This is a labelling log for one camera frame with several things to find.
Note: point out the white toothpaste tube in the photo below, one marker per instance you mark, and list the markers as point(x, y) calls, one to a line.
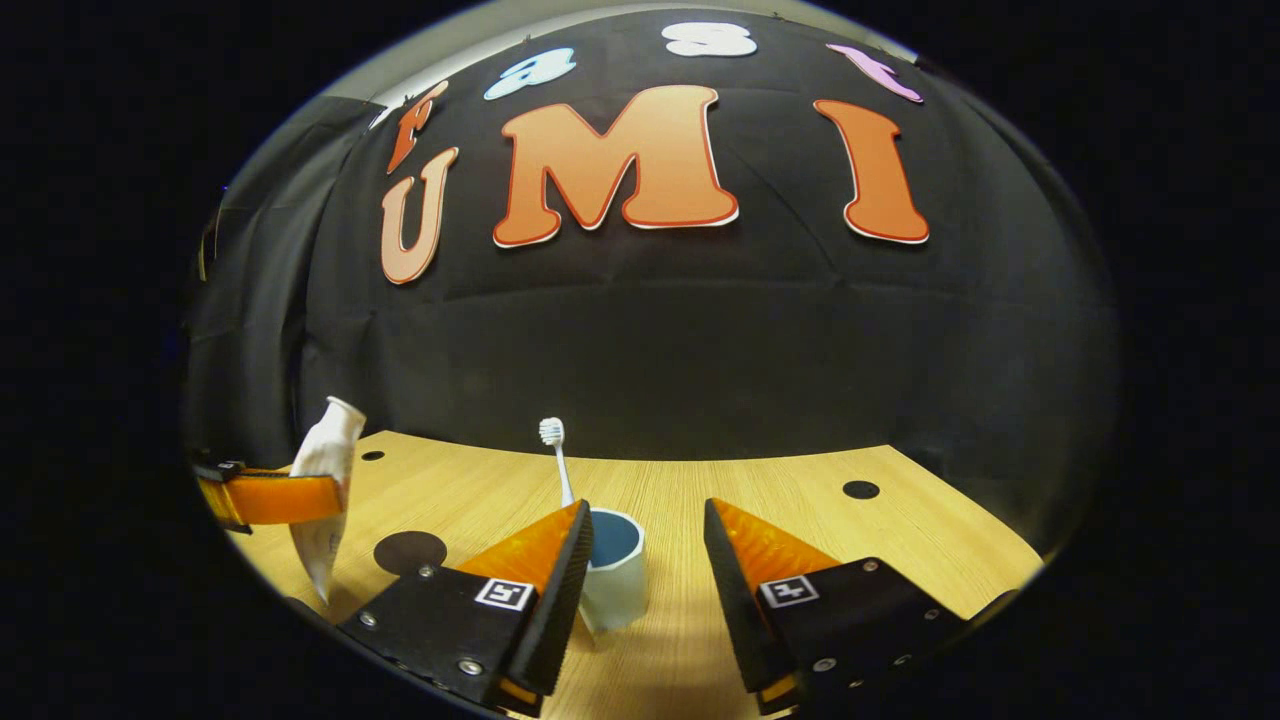
point(335, 440)

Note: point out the black backdrop cloth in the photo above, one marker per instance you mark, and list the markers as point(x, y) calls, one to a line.
point(700, 350)

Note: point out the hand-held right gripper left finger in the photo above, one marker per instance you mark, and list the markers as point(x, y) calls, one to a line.
point(560, 610)

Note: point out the white toothbrush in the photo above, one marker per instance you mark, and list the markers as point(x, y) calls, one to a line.
point(552, 432)

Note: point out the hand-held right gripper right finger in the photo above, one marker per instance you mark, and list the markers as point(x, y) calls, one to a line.
point(730, 600)

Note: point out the wooden desktop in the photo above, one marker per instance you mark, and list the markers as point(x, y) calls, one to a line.
point(900, 520)

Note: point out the dark brown round coaster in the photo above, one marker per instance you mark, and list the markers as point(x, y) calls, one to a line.
point(408, 552)

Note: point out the light blue cup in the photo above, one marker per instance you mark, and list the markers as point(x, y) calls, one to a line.
point(615, 590)

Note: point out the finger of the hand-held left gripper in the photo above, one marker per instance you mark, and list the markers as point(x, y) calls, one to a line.
point(290, 500)

